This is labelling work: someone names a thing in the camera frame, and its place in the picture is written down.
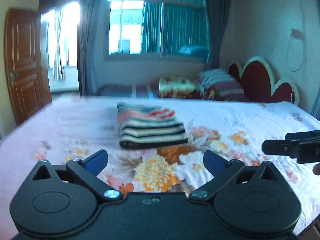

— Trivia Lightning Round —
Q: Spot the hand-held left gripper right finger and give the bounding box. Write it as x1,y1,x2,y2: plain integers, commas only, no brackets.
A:
189,150,278,202

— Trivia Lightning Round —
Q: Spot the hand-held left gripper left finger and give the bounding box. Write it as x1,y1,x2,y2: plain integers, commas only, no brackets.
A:
32,149,123,203

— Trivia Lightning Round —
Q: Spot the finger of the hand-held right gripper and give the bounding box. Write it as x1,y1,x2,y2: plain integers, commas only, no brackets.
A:
262,139,299,157

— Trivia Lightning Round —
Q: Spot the striped knit sweater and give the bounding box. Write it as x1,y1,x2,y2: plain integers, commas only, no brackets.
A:
117,102,188,149

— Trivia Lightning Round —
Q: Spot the floral white bed sheet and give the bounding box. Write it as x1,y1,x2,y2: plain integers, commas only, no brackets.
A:
0,96,320,240

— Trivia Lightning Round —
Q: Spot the red printed folded quilt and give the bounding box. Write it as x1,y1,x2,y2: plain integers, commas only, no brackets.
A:
205,82,247,102

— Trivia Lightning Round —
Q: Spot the red scalloped headboard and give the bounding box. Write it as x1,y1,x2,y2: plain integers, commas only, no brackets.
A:
227,56,300,105

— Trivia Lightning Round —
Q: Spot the purple striped bed sheet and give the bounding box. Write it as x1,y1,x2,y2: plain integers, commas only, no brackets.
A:
96,84,160,98

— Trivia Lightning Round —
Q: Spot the floral folded blanket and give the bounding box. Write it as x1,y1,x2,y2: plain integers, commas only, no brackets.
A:
159,76,200,99

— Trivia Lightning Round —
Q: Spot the striped folded quilt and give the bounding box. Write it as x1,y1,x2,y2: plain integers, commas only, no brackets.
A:
197,69,242,90

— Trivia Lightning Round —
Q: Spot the grey curtain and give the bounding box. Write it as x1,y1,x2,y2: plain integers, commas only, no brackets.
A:
202,0,237,70
77,0,109,96

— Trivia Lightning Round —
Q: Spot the white sheer curtain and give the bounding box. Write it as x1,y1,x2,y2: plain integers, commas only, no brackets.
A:
53,7,67,82

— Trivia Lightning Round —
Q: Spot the brown wooden door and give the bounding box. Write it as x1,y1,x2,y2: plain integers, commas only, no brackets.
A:
4,8,52,126

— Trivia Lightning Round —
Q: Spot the window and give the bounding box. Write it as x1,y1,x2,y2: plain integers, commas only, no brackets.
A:
107,0,209,57

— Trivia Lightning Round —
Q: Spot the wall cable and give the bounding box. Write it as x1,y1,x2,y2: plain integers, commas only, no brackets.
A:
286,29,307,72

